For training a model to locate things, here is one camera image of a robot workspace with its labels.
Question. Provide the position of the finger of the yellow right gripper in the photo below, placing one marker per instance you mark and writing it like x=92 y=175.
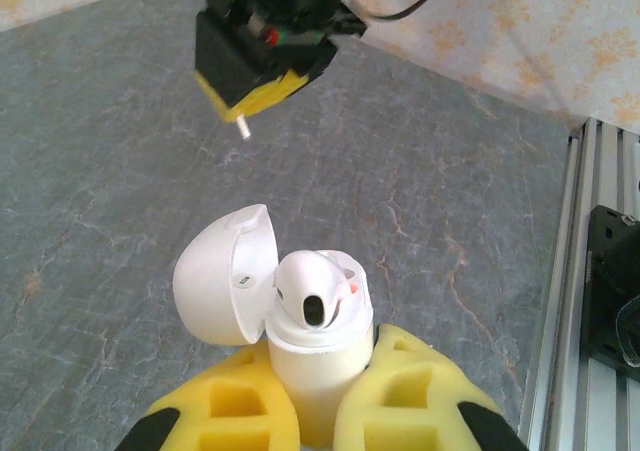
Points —
x=215 y=96
x=270 y=96

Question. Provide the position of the aluminium front mounting rail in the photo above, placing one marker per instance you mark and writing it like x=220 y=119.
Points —
x=560 y=321

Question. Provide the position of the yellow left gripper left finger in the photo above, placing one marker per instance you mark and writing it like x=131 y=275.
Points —
x=235 y=411

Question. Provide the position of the white earbud charging case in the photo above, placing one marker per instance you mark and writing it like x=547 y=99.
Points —
x=310 y=371

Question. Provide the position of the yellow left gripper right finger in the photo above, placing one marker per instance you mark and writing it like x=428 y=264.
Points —
x=400 y=401

